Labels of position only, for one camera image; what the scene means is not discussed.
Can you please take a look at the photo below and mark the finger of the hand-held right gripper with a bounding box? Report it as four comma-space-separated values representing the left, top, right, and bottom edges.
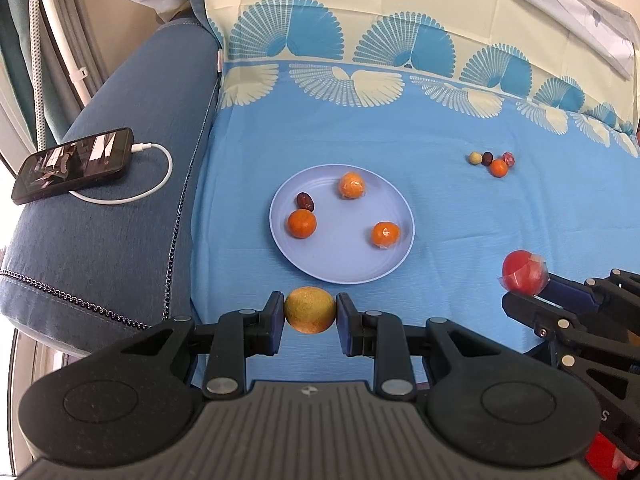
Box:
501, 291, 640, 402
545, 268, 640, 332

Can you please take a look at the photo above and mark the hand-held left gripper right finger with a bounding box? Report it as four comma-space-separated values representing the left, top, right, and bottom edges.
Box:
336, 292, 507, 402

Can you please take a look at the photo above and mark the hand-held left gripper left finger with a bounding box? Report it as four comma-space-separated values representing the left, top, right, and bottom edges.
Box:
120, 290, 287, 402

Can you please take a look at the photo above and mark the yellowish round fruit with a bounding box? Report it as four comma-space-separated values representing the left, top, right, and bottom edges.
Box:
284, 287, 337, 335

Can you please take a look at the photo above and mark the light blue plastic plate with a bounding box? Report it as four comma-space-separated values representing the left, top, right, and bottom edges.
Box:
269, 164, 416, 285

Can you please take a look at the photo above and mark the plastic-wrapped orange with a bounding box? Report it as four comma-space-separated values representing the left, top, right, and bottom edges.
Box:
370, 221, 402, 250
338, 171, 367, 200

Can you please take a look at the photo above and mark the person's right hand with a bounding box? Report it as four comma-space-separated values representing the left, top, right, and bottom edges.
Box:
615, 450, 640, 480

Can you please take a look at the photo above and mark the blue denim cushion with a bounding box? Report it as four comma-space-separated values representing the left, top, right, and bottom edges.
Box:
0, 19, 223, 361

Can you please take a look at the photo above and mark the blue fan-print bedsheet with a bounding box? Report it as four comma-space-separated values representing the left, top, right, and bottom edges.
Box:
190, 0, 640, 386

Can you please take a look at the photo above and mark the black smartphone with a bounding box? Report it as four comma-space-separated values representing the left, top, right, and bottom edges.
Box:
11, 127, 135, 206

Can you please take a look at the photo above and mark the white dotted pole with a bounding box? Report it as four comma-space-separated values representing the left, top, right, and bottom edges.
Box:
27, 0, 51, 147

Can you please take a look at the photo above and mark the white plastic pipe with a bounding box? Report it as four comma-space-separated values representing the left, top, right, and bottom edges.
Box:
36, 0, 97, 106

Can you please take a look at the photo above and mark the teal curtain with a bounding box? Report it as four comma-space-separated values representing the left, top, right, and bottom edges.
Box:
0, 0, 66, 141

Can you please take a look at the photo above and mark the white charging cable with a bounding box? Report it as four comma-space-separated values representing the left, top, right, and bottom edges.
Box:
69, 142, 174, 206

